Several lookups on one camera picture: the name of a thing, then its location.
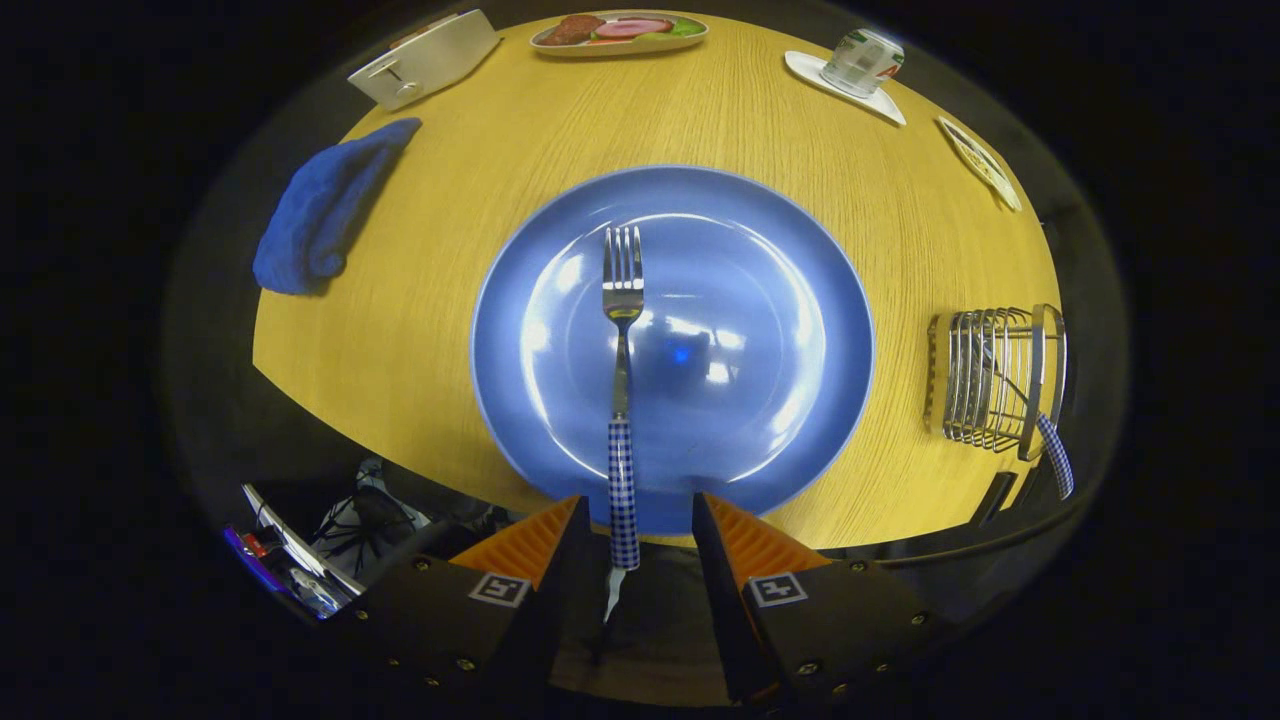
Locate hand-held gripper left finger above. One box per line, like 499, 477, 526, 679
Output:
345, 495, 593, 701

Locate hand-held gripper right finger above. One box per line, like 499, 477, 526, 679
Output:
692, 492, 936, 706

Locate fork with checkered handle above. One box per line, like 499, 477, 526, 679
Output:
600, 225, 646, 626

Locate spoon with checkered handle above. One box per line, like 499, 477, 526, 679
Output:
980, 340, 1076, 501

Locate person's grey trousers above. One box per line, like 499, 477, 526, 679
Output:
550, 540, 731, 706

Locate white shelf with clutter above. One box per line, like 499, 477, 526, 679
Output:
242, 483, 366, 599

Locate blue round plate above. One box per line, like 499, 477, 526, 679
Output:
470, 165, 876, 536

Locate purple lit screen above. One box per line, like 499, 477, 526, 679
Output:
222, 525, 346, 621

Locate blue folded cloth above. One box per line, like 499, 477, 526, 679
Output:
252, 117, 423, 297

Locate white divided grain dish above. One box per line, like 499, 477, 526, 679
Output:
937, 117, 1024, 213

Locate white square coaster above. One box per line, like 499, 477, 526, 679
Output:
784, 50, 908, 127

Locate oval food plate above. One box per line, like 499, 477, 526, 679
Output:
530, 10, 709, 58

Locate white toaster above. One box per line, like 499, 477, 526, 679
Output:
347, 10, 501, 111

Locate drink bottle with label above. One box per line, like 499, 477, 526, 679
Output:
820, 28, 906, 98

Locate brown sausage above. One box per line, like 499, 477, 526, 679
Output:
540, 14, 606, 46

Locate pink ham slice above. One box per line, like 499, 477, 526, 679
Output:
593, 17, 676, 41

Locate black cable bundle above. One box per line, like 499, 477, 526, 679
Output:
310, 458, 431, 581

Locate thick black cable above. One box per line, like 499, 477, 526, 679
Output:
820, 490, 1091, 571

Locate metal wire cutlery rack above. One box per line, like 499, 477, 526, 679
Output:
925, 303, 1069, 463

